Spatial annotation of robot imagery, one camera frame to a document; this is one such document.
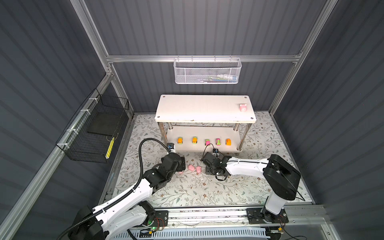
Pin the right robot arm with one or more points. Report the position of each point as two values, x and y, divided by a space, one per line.
282 177

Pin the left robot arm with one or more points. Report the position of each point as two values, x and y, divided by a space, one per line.
128 209

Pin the floral patterned mat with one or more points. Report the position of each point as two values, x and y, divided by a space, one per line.
190 189

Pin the items in white basket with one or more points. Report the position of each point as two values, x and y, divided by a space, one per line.
229 79

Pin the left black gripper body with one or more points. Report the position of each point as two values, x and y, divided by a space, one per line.
181 165

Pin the white two-tier shelf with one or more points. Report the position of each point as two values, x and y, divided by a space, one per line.
205 117

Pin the yellow green marker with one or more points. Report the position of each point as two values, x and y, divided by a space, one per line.
110 148

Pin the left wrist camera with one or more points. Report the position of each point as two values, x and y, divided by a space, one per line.
171 147

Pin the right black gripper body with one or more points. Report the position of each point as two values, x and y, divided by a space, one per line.
210 171

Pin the white wire mesh basket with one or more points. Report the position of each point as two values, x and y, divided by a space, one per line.
189 71

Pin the black wire basket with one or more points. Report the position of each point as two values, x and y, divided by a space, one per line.
88 139

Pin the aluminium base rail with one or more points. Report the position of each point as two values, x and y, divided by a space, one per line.
296 222

